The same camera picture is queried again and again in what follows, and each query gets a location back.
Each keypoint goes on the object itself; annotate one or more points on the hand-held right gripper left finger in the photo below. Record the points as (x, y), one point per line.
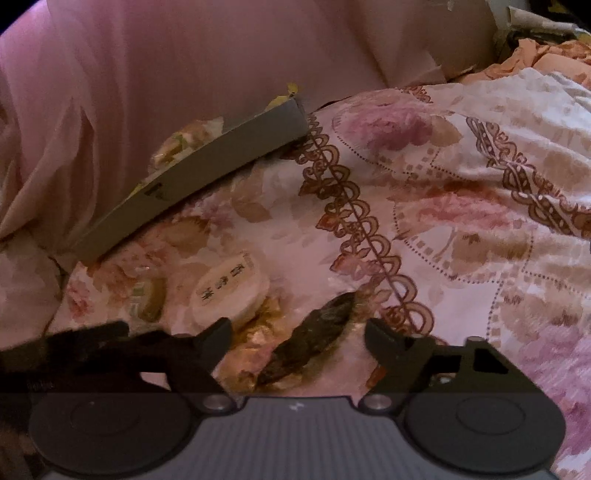
(218, 336)

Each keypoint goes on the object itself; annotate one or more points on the pink curtain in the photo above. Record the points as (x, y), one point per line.
(161, 69)

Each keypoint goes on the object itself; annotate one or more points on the round white pastry packet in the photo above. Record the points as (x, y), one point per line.
(228, 290)

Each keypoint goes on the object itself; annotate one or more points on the dark snack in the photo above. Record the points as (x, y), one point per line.
(309, 337)

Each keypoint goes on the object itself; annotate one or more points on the grey cardboard box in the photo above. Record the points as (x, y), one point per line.
(194, 184)

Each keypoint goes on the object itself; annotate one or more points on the yellow wrapper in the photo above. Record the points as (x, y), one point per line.
(281, 98)

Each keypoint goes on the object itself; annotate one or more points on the small white green packet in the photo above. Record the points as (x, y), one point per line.
(147, 300)

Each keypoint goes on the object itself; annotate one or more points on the orange cloth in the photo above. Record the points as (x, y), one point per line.
(531, 57)

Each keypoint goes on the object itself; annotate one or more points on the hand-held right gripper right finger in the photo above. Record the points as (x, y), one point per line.
(378, 337)

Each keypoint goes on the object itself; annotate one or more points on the floral bed sheet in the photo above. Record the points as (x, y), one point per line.
(461, 207)

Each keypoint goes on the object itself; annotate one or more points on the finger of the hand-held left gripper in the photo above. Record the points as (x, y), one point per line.
(92, 333)

